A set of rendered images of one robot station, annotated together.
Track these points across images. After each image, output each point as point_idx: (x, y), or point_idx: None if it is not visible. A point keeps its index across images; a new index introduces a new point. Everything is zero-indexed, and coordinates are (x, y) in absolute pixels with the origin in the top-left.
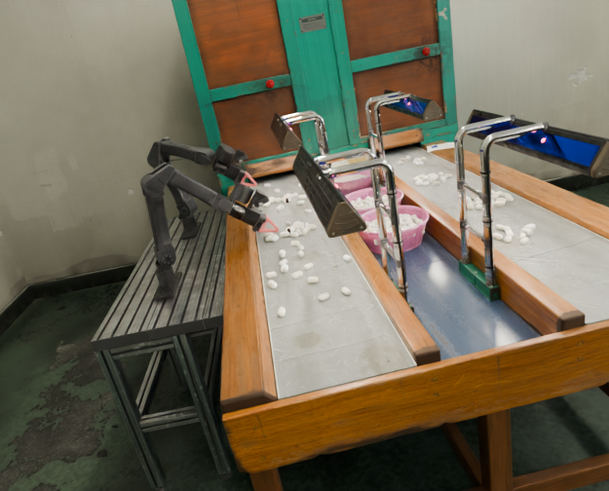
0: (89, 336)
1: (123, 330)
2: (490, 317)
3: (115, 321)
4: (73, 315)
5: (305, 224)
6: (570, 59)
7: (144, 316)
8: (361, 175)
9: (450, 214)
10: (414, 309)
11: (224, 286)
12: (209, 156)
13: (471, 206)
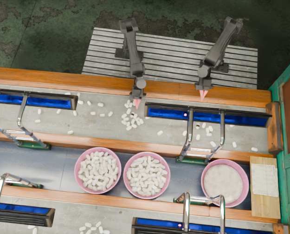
0: (247, 32)
1: (95, 38)
2: (0, 174)
3: (106, 34)
4: (281, 19)
5: (132, 124)
6: None
7: (103, 45)
8: (232, 198)
9: (88, 209)
10: (26, 150)
11: (77, 74)
12: (207, 60)
13: (85, 224)
